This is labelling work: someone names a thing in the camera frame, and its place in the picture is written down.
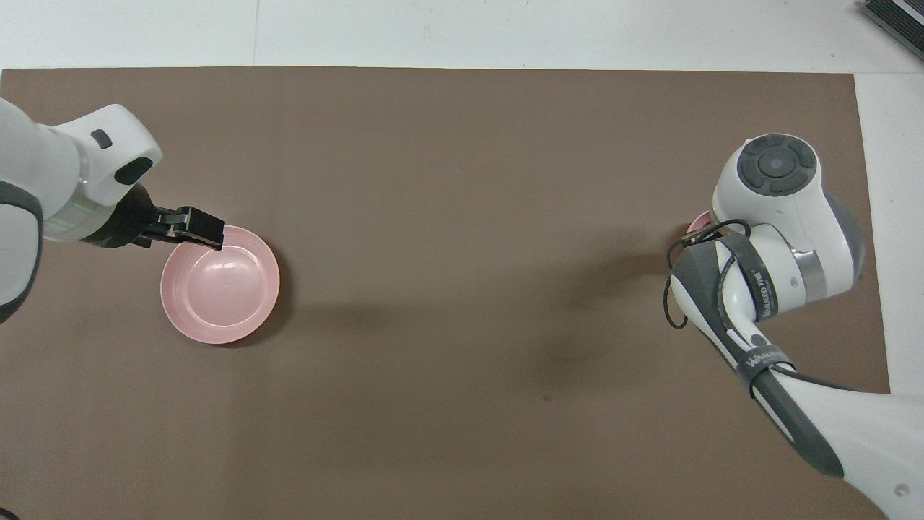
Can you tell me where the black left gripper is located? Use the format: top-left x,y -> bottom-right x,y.
82,183 -> 225,252

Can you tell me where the pink plate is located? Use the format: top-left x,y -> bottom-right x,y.
160,225 -> 282,345

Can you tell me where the pink bowl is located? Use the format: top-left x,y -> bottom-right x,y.
684,210 -> 717,244

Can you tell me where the brown table mat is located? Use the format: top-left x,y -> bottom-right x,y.
0,66 -> 905,520

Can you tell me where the dark ribbed device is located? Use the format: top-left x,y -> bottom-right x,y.
860,0 -> 924,63

